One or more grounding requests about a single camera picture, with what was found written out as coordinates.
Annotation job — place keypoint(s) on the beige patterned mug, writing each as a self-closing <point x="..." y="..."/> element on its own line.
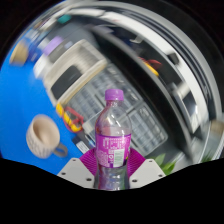
<point x="41" y="136"/>

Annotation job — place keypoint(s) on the brown cardboard box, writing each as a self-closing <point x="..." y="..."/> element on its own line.
<point x="19" y="52"/>

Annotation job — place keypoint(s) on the red and yellow test leads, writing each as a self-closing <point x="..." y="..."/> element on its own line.
<point x="150" y="66"/>

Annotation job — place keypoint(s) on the small white box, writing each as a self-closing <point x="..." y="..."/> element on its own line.
<point x="40" y="66"/>

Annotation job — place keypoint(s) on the clear bottle with purple label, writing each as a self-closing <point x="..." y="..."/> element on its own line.
<point x="112" y="146"/>

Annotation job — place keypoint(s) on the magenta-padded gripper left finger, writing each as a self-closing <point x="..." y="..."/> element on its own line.
<point x="76" y="172"/>

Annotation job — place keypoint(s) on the white woven basket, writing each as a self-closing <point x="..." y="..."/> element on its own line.
<point x="83" y="56"/>

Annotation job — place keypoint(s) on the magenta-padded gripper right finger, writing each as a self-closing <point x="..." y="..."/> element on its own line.
<point x="148" y="170"/>

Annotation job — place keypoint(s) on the black rectangular speaker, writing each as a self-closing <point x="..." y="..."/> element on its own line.
<point x="68" y="81"/>

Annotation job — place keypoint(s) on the white oscilloscope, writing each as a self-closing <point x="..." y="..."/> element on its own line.
<point x="190" y="113"/>

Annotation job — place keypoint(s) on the yellow multimeter with red leads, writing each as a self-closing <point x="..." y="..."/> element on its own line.
<point x="68" y="118"/>

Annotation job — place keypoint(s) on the black box with white label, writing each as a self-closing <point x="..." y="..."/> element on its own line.
<point x="81" y="144"/>

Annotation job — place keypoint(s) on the purple pouch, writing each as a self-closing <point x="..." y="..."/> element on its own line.
<point x="52" y="45"/>

